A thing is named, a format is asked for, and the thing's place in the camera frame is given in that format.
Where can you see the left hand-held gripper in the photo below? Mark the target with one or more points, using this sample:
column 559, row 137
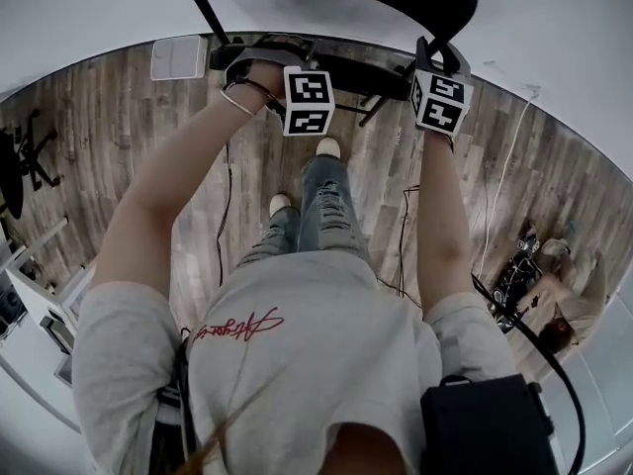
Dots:
column 306, row 92

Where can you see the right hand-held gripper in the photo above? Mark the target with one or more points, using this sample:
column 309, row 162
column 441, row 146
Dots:
column 440, row 99

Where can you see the black folding chair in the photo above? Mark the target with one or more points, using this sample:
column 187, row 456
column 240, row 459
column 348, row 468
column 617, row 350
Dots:
column 346, row 74

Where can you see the person's right forearm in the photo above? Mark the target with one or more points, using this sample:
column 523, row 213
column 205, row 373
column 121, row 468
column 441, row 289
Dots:
column 442, row 206

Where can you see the person's left forearm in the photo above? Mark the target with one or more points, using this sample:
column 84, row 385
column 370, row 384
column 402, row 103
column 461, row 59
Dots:
column 188, row 161

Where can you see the black office chair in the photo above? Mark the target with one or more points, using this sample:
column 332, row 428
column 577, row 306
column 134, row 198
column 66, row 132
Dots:
column 20, row 166

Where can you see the person's left hand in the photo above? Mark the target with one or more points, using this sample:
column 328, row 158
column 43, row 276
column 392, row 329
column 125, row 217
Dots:
column 267, row 77

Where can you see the person's right white shoe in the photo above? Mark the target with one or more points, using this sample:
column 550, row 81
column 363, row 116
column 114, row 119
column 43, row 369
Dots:
column 328, row 147

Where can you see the person's white shoe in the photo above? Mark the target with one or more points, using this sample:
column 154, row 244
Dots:
column 280, row 205
column 328, row 147

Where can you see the person's left white shoe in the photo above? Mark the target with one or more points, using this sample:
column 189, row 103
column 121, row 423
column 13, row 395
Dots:
column 280, row 205

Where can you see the person's blue jeans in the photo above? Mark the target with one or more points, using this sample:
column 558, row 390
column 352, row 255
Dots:
column 324, row 216

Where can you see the white flat box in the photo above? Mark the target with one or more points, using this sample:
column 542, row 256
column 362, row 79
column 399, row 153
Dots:
column 178, row 58

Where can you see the black device bundle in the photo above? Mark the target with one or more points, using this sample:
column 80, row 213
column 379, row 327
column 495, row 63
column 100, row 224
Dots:
column 516, row 285

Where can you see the person's gray shirt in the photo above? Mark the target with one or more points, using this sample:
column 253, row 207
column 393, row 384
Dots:
column 306, row 354

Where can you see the black bag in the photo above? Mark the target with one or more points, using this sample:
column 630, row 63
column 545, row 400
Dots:
column 487, row 428

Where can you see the white table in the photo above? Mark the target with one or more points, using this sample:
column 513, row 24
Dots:
column 34, row 285

